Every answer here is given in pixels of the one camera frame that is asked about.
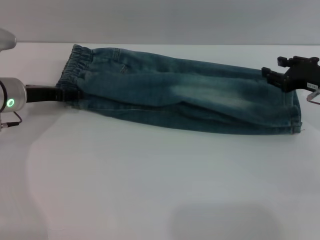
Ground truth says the thin black red cable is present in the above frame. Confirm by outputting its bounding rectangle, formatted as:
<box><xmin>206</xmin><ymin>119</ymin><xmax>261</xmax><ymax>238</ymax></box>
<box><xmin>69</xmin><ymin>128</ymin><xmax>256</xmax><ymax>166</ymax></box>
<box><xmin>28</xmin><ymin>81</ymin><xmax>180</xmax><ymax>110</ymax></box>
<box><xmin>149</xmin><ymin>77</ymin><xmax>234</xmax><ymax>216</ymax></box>
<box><xmin>0</xmin><ymin>111</ymin><xmax>23</xmax><ymax>129</ymax></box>

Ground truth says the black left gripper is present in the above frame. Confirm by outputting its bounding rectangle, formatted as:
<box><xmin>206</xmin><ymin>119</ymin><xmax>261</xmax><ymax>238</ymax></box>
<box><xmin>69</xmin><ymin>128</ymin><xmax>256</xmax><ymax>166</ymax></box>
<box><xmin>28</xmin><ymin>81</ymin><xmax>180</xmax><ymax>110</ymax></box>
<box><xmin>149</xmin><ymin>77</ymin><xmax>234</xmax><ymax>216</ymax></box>
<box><xmin>24</xmin><ymin>84</ymin><xmax>85</xmax><ymax>104</ymax></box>

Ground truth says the blue denim shorts cartoon print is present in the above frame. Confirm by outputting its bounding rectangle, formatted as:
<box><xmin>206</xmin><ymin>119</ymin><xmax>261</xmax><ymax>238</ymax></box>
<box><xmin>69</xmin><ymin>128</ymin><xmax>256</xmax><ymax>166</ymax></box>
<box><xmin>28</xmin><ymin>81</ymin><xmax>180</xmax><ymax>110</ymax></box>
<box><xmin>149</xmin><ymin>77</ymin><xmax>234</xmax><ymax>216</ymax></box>
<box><xmin>55</xmin><ymin>43</ymin><xmax>304</xmax><ymax>136</ymax></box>

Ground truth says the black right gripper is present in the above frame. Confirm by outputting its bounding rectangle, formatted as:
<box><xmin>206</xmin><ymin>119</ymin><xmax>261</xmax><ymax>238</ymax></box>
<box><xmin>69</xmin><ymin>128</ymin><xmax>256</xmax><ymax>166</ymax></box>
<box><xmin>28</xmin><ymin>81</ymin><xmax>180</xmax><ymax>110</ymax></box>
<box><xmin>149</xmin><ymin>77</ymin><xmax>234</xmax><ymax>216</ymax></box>
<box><xmin>261</xmin><ymin>56</ymin><xmax>320</xmax><ymax>93</ymax></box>

